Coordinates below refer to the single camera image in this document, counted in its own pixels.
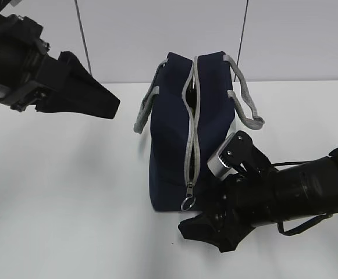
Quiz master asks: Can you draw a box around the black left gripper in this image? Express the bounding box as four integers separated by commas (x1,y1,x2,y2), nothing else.
0,51,120,119

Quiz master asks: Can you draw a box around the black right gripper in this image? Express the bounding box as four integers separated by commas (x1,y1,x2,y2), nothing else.
178,171,276,252

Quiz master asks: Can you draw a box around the navy blue lunch bag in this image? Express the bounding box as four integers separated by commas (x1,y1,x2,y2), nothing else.
133,51,265,212

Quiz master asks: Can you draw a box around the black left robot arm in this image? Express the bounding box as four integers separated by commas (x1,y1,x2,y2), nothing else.
0,1,120,119

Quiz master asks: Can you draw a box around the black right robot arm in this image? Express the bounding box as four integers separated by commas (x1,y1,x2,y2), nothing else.
178,141,338,252

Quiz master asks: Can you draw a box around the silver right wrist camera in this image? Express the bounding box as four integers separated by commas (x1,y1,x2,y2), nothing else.
207,130,271,178

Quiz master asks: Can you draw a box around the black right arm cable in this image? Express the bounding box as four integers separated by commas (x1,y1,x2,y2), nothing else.
272,161,334,236

